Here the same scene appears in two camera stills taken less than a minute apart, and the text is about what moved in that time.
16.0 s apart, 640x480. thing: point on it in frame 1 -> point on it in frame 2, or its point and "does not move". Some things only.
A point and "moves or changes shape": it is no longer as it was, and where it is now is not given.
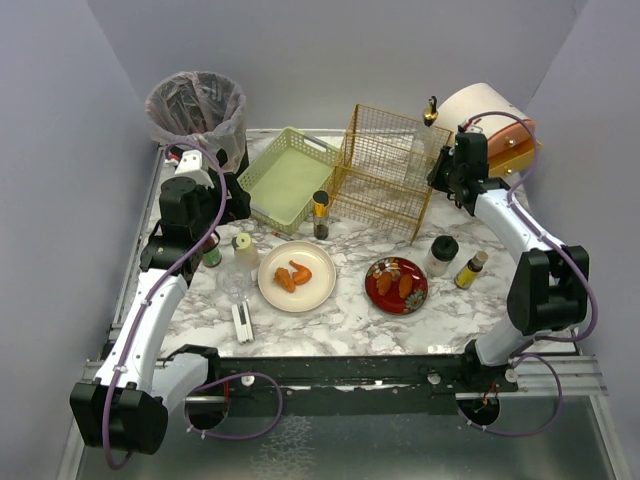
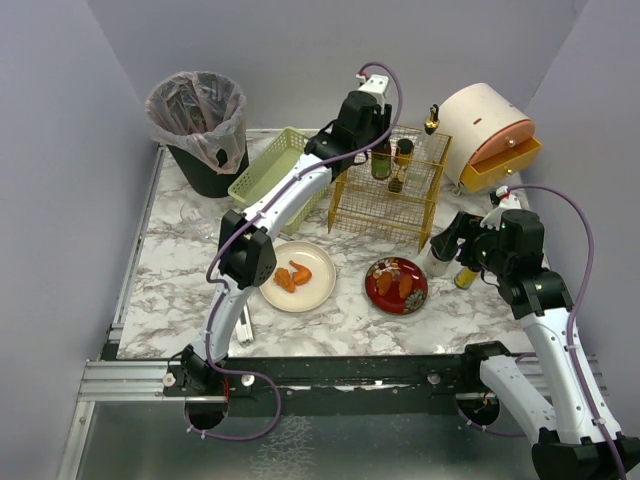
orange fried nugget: x=282 y=278 does not move
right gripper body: x=441 y=173 -> x=461 y=232
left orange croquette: x=383 y=282 does not move
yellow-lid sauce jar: x=213 y=258 -> x=381 y=161
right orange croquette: x=405 y=285 does not move
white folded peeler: x=243 y=322 does not move
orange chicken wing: x=302 y=276 does not move
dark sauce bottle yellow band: x=320 y=202 -> x=401 y=160
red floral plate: x=392 y=303 does not move
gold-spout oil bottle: x=431 y=115 moves or changes shape
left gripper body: x=236 y=198 -> x=381 y=133
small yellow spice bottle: x=466 y=275 does not move
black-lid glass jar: x=443 y=250 does not move
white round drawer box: x=510 y=133 does not move
